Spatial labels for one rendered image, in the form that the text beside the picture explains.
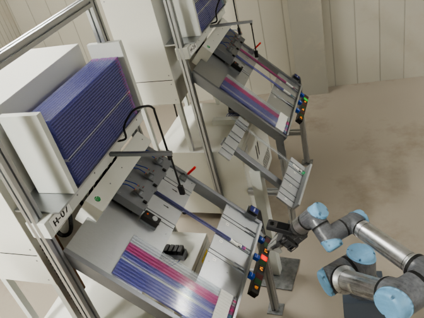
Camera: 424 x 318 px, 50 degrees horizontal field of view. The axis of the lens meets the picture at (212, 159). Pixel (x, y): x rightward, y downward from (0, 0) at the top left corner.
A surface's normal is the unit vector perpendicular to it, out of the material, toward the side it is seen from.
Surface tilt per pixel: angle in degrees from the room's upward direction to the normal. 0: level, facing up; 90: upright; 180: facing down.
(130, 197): 43
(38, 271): 90
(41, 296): 0
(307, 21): 90
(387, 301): 86
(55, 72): 90
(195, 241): 0
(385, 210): 0
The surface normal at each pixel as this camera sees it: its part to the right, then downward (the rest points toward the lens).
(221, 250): 0.48, -0.59
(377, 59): -0.18, 0.58
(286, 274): -0.22, -0.81
